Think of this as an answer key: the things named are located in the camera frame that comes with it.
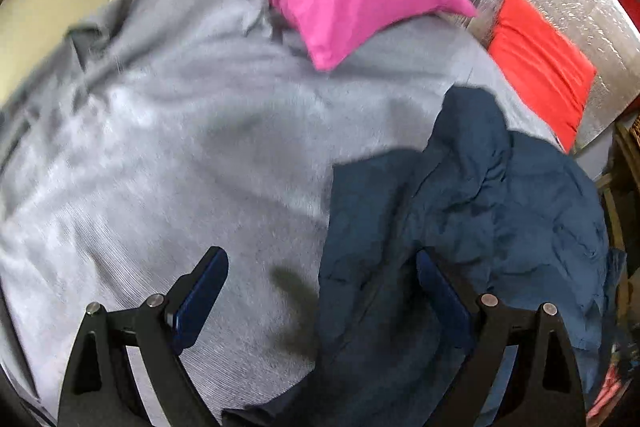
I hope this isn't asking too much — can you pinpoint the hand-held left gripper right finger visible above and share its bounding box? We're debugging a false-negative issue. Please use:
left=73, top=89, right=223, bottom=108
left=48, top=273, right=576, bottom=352
left=416, top=248, right=587, bottom=427

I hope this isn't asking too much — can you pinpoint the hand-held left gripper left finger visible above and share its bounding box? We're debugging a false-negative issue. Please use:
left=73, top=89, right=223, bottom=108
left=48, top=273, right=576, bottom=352
left=56, top=246, right=230, bottom=427

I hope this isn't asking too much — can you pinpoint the navy blue jacket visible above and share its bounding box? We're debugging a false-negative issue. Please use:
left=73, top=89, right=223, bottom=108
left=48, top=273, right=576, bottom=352
left=222, top=86, right=627, bottom=427

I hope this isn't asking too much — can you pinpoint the grey blanket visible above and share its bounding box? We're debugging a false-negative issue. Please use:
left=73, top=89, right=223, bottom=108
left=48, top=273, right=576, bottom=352
left=0, top=0, right=566, bottom=427

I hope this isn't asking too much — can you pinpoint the wooden chair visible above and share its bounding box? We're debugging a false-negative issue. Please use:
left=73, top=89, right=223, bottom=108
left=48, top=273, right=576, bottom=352
left=597, top=117, right=640, bottom=258

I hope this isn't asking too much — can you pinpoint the orange-red pillow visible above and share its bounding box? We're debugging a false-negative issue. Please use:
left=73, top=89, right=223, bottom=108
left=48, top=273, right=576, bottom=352
left=486, top=0, right=599, bottom=154

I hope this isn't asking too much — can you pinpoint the cardboard box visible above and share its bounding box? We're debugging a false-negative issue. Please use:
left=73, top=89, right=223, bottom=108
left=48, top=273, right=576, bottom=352
left=0, top=0, right=137, bottom=105

